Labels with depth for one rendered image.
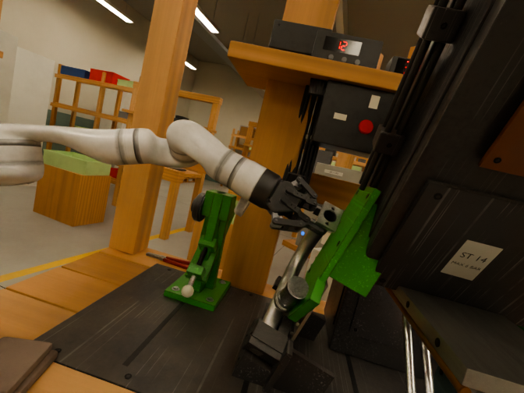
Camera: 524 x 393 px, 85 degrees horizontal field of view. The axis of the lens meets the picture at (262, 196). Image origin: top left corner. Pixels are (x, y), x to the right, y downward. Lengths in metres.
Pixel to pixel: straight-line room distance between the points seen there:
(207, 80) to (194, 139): 12.08
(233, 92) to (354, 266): 11.60
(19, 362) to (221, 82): 12.00
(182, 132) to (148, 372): 0.41
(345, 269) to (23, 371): 0.47
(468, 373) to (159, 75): 0.94
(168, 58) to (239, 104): 10.80
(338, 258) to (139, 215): 0.68
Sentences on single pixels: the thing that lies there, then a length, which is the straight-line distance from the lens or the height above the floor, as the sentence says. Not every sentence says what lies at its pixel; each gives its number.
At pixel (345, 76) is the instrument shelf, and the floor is 1.51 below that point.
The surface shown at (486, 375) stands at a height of 1.13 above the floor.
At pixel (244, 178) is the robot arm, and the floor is 1.23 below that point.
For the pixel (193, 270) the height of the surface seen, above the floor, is 0.99.
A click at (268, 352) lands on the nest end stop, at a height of 0.96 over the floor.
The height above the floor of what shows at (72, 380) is 0.90.
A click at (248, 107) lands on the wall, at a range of 11.58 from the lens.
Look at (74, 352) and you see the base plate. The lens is 0.61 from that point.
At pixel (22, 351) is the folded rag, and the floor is 0.93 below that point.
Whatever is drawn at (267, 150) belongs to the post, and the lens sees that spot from 0.84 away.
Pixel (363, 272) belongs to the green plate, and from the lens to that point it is 0.50.
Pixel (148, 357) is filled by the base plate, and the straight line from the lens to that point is 0.59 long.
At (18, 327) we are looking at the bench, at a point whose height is 0.88.
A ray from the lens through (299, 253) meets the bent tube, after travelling 0.62.
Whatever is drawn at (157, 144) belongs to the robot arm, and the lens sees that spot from 0.62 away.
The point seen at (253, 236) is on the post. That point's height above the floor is 1.05.
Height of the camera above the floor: 1.27
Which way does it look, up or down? 7 degrees down
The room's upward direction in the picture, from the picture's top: 14 degrees clockwise
